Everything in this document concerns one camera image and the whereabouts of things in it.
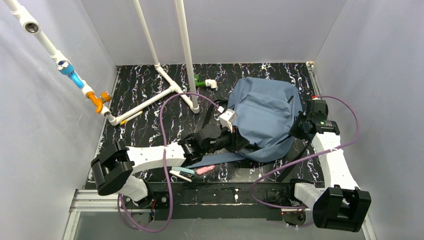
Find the blue student backpack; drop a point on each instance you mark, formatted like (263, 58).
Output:
(266, 110)

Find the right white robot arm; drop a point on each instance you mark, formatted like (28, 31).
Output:
(342, 205)

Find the green plastic tap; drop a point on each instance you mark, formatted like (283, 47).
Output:
(197, 81)

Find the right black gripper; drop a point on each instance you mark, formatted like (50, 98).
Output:
(296, 129)

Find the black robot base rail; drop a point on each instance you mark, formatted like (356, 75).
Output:
(219, 200)

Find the teal white stapler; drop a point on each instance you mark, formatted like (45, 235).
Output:
(183, 173)

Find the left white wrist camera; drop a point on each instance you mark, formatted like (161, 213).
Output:
(226, 119)

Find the pink stapler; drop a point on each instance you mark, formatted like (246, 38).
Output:
(204, 170)

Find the orange plastic tap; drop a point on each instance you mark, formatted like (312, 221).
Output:
(98, 102)

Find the white slanted pvc pipe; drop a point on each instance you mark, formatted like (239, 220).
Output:
(31, 26)

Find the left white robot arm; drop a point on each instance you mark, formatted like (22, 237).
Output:
(113, 169)

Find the thin white rear pipe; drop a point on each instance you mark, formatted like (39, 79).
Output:
(146, 32)

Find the blue plastic tap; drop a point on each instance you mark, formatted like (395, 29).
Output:
(67, 69)

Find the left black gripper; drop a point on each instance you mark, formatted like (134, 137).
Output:
(238, 141)

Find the white vertical pvc pipe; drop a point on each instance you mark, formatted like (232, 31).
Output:
(183, 28)

